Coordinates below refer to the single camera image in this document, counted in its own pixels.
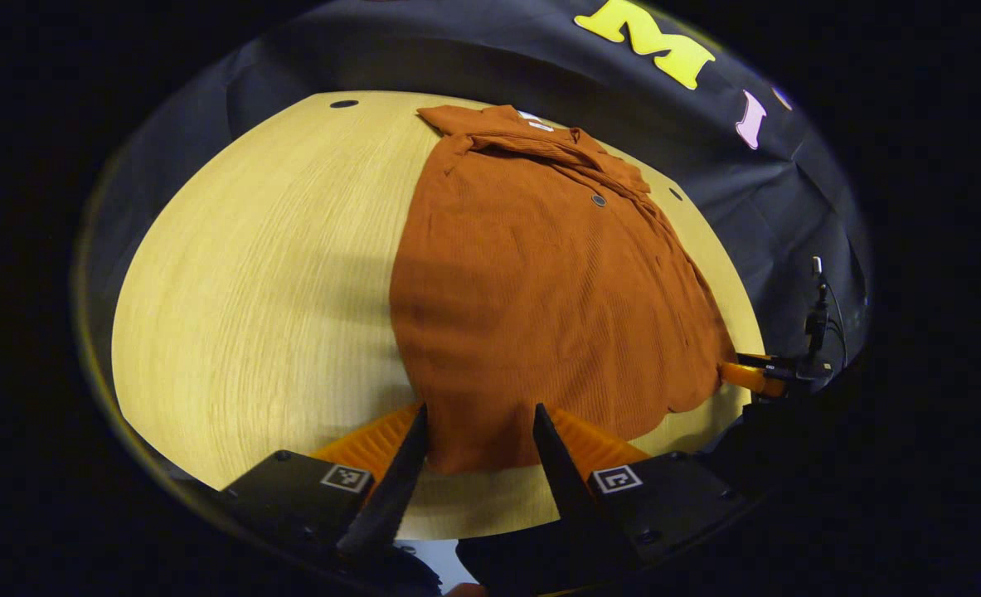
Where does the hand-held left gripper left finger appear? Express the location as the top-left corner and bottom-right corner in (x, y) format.
(221, 403), (430, 561)

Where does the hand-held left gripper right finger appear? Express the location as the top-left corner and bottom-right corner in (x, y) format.
(533, 403), (752, 573)

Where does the rust orange button shirt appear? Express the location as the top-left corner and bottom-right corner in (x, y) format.
(389, 104), (740, 475)

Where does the black backdrop cloth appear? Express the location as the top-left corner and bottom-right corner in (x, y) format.
(84, 0), (872, 366)

